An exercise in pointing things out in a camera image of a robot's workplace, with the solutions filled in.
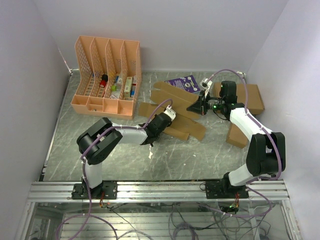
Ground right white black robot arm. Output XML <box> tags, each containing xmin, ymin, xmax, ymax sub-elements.
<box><xmin>187</xmin><ymin>78</ymin><xmax>286</xmax><ymax>198</ymax></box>

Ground aluminium rail frame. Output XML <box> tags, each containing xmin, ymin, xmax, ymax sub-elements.
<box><xmin>15</xmin><ymin>180</ymin><xmax>302</xmax><ymax>240</ymax></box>

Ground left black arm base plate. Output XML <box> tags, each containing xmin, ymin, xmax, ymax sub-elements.
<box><xmin>71</xmin><ymin>180</ymin><xmax>118</xmax><ymax>200</ymax></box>

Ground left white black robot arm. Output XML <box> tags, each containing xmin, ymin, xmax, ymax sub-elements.
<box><xmin>76</xmin><ymin>110</ymin><xmax>176</xmax><ymax>199</ymax></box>

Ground purple book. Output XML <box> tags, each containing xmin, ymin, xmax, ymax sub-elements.
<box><xmin>165</xmin><ymin>75</ymin><xmax>201</xmax><ymax>94</ymax></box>

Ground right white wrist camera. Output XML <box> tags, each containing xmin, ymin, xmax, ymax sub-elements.
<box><xmin>200</xmin><ymin>78</ymin><xmax>213</xmax><ymax>92</ymax></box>

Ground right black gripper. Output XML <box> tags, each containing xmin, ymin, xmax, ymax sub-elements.
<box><xmin>186</xmin><ymin>89</ymin><xmax>225</xmax><ymax>116</ymax></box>

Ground red black bottle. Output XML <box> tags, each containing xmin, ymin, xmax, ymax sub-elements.
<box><xmin>99</xmin><ymin>74</ymin><xmax>109</xmax><ymax>88</ymax></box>

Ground large folded cardboard box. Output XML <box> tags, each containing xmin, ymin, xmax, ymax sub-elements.
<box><xmin>210</xmin><ymin>81</ymin><xmax>265</xmax><ymax>118</ymax></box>

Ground green cube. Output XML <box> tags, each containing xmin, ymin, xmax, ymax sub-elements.
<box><xmin>111</xmin><ymin>85</ymin><xmax>117</xmax><ymax>92</ymax></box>

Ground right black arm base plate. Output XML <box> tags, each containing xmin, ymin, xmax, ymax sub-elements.
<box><xmin>204</xmin><ymin>179</ymin><xmax>249</xmax><ymax>200</ymax></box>

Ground white green carton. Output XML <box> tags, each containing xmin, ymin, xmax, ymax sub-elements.
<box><xmin>123</xmin><ymin>76</ymin><xmax>133</xmax><ymax>98</ymax></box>

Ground small folded cardboard box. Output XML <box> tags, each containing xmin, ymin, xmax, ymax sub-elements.
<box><xmin>225</xmin><ymin>123</ymin><xmax>248</xmax><ymax>149</ymax></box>

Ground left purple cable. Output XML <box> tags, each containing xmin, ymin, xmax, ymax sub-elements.
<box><xmin>55</xmin><ymin>98</ymin><xmax>174</xmax><ymax>240</ymax></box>

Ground pink plastic file organizer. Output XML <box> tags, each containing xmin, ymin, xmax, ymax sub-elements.
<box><xmin>71</xmin><ymin>35</ymin><xmax>142</xmax><ymax>120</ymax></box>

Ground brown cardboard box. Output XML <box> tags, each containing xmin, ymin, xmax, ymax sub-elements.
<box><xmin>138</xmin><ymin>80</ymin><xmax>207</xmax><ymax>141</ymax></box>

